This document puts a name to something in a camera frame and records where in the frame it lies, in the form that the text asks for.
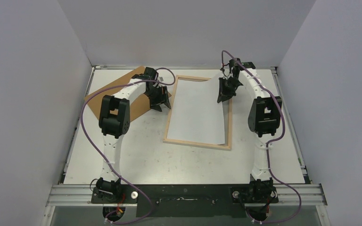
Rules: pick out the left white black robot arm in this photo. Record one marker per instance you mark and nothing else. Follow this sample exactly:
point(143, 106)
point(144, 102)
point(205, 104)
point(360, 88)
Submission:
point(109, 185)

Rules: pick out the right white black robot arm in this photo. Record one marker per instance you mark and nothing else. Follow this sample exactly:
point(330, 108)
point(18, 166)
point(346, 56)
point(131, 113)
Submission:
point(263, 120)

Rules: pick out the printed colour photo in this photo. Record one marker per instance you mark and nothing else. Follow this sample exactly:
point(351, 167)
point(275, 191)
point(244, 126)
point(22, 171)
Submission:
point(196, 112)

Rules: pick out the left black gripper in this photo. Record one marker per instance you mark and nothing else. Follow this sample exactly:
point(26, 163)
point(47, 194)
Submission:
point(155, 104)

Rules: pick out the brown cardboard backing board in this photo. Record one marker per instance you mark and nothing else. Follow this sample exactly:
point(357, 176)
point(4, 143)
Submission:
point(122, 101)

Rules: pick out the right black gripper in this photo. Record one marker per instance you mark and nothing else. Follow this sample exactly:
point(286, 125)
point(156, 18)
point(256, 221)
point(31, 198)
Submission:
point(227, 83)

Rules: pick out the white wooden picture frame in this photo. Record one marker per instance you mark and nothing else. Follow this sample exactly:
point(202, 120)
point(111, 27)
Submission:
point(199, 113)

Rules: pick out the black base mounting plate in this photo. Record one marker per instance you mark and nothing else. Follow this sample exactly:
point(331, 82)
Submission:
point(182, 201)

